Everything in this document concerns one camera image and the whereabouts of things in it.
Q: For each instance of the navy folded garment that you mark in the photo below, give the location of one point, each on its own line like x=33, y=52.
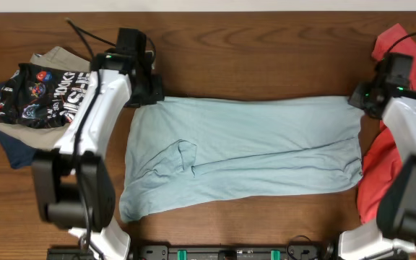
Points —
x=18, y=153

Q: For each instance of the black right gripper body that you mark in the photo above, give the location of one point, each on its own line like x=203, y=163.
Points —
x=360, y=102

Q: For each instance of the red t-shirt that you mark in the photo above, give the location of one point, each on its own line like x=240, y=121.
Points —
x=382, y=163

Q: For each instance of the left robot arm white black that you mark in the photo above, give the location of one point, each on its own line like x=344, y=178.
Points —
x=72, y=187

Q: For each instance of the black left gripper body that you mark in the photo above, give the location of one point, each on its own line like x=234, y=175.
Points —
x=152, y=94

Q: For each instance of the beige folded garment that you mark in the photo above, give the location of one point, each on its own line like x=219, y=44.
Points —
x=44, y=139

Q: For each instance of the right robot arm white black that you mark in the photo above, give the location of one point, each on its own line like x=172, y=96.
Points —
x=392, y=234

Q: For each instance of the black printed folded shirt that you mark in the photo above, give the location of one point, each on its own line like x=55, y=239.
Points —
x=42, y=98

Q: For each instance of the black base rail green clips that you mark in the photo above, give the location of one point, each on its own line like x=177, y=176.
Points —
x=298, y=248

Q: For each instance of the light blue t-shirt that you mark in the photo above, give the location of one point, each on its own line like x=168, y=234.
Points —
x=185, y=151

